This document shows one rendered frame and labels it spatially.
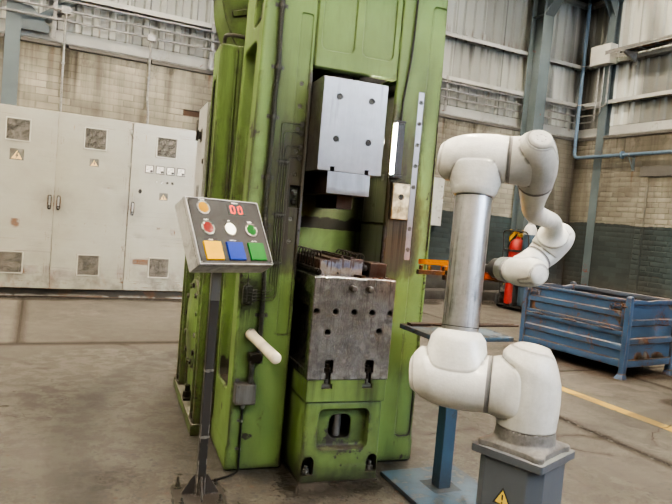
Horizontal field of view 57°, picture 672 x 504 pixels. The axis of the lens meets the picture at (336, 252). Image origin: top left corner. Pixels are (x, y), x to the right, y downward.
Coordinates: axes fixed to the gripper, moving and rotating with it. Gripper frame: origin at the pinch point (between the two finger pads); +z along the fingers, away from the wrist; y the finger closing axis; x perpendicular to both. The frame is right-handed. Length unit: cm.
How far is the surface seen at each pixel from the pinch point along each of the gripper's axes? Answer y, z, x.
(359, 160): -32, 42, 41
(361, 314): -28, 37, -26
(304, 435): -48, 41, -80
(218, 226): -95, 28, 7
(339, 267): -37, 43, -7
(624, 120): 694, 587, 238
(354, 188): -34, 42, 28
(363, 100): -33, 41, 67
